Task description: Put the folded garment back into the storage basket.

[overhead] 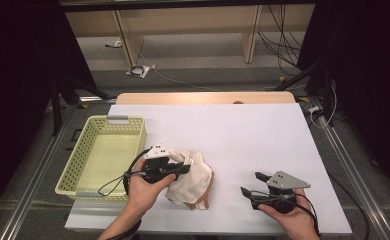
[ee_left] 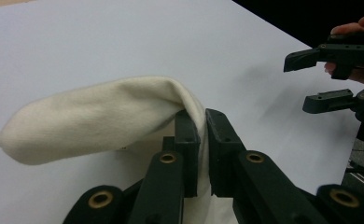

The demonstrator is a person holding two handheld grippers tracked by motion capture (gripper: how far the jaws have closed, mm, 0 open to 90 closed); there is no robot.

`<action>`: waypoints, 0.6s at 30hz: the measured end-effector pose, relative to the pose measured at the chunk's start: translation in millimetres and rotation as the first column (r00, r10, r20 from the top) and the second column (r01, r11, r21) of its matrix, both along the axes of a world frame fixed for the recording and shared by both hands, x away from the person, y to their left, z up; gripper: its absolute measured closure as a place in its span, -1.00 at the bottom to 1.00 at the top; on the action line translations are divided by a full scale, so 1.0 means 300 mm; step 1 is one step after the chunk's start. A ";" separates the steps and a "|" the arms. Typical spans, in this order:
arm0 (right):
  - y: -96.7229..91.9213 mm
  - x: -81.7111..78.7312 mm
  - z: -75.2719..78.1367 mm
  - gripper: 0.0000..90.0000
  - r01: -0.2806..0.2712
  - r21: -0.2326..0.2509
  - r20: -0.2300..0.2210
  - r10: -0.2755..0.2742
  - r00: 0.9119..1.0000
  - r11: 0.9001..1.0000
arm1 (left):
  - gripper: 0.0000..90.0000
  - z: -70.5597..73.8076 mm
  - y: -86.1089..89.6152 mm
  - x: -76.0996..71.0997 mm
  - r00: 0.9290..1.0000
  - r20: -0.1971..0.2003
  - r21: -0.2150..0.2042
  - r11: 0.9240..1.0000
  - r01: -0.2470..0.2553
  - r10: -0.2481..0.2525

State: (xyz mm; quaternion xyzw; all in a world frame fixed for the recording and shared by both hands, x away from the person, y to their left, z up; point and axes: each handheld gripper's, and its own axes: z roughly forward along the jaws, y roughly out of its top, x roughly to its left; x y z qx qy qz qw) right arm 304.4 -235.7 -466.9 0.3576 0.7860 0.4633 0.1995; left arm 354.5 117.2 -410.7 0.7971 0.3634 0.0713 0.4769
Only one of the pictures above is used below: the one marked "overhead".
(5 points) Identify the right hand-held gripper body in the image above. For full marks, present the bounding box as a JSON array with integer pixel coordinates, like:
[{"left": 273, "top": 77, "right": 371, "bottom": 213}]
[{"left": 249, "top": 170, "right": 312, "bottom": 214}]

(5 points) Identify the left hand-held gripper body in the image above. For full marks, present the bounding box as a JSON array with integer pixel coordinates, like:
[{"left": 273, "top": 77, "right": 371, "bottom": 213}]
[{"left": 142, "top": 143, "right": 176, "bottom": 184}]

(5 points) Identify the white baby bodysuit brown trim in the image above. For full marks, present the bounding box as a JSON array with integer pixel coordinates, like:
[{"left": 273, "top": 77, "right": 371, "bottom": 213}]
[{"left": 164, "top": 148, "right": 215, "bottom": 211}]

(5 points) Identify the pale green plastic basket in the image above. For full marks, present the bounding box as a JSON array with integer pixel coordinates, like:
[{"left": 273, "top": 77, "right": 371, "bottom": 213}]
[{"left": 54, "top": 114, "right": 148, "bottom": 202}]

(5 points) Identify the person's right hand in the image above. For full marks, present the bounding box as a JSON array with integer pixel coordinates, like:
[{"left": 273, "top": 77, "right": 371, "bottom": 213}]
[{"left": 257, "top": 188, "right": 318, "bottom": 235}]

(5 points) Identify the person's left hand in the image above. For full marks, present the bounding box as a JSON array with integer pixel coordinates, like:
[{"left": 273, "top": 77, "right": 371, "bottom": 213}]
[{"left": 126, "top": 159, "right": 177, "bottom": 218}]

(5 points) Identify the black metal stand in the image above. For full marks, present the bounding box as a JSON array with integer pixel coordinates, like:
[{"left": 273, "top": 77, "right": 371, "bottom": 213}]
[
  {"left": 274, "top": 59, "right": 334, "bottom": 128},
  {"left": 49, "top": 73, "right": 117, "bottom": 136}
]

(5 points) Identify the small white floor device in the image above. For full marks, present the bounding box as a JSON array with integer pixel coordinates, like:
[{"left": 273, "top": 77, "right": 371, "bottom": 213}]
[{"left": 104, "top": 39, "right": 123, "bottom": 49}]

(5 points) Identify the beige wooden shelf unit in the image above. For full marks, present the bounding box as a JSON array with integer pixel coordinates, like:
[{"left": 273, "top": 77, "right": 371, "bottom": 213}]
[{"left": 59, "top": 3, "right": 317, "bottom": 68}]

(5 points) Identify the black curtain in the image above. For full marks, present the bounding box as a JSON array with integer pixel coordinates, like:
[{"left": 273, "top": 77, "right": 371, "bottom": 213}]
[
  {"left": 0, "top": 0, "right": 97, "bottom": 228},
  {"left": 297, "top": 0, "right": 390, "bottom": 201}
]

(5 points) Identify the left hand-held gripper black cable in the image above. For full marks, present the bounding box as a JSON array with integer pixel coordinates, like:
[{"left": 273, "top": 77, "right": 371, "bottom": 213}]
[{"left": 97, "top": 148, "right": 152, "bottom": 198}]

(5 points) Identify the black floor cable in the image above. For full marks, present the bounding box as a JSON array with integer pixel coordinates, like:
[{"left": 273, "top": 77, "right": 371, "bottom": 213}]
[{"left": 326, "top": 171, "right": 371, "bottom": 240}]

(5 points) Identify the aluminium frame rail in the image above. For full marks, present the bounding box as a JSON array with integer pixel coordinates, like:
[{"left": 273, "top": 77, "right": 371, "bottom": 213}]
[
  {"left": 311, "top": 96, "right": 390, "bottom": 240},
  {"left": 0, "top": 95, "right": 117, "bottom": 240}
]

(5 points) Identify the thin white floor cable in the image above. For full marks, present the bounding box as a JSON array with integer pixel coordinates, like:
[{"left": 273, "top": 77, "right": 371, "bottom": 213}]
[{"left": 129, "top": 36, "right": 221, "bottom": 93}]

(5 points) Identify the white looped cable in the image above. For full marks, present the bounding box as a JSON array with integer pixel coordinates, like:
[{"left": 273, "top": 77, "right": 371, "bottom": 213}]
[{"left": 311, "top": 79, "right": 338, "bottom": 129}]

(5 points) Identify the bundle of black cables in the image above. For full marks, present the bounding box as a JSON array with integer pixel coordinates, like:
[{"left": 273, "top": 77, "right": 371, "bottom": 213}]
[{"left": 256, "top": 3, "right": 304, "bottom": 76}]

